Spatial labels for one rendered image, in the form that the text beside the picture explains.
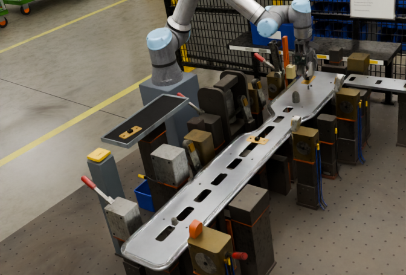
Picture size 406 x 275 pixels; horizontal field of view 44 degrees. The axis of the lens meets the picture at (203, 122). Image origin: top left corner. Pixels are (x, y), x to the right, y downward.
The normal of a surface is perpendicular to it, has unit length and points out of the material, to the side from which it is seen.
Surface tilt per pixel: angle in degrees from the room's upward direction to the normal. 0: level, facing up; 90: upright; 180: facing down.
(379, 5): 90
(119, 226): 90
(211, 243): 0
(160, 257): 0
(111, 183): 90
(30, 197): 0
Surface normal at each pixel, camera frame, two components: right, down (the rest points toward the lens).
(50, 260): -0.15, -0.86
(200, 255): -0.57, 0.47
